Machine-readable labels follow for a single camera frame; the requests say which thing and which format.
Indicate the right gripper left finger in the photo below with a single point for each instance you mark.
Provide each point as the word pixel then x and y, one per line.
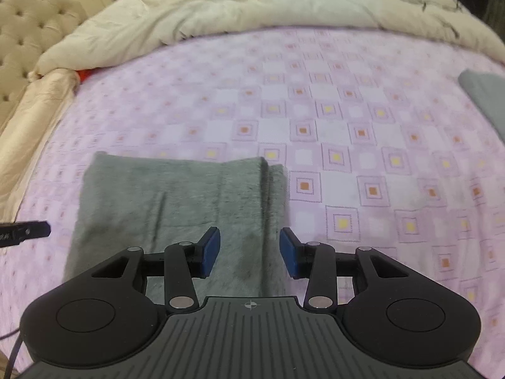
pixel 184 262

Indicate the cream duvet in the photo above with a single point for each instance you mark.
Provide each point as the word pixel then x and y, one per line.
pixel 128 29

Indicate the beige satin pillow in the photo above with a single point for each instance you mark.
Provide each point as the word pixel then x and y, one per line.
pixel 25 134

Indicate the beige tufted headboard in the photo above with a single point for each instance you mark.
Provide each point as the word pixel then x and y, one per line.
pixel 28 29

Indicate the pink patterned bed sheet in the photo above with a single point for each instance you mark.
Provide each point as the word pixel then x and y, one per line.
pixel 380 144

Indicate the folded grey garment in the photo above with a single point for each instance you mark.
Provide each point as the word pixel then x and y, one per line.
pixel 487 91

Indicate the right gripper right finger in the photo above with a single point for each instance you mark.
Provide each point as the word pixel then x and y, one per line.
pixel 315 262

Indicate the green-grey speckled pants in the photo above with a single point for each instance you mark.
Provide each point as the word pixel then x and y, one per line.
pixel 153 203

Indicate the red cloth under duvet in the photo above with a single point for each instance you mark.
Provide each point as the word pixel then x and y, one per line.
pixel 85 74

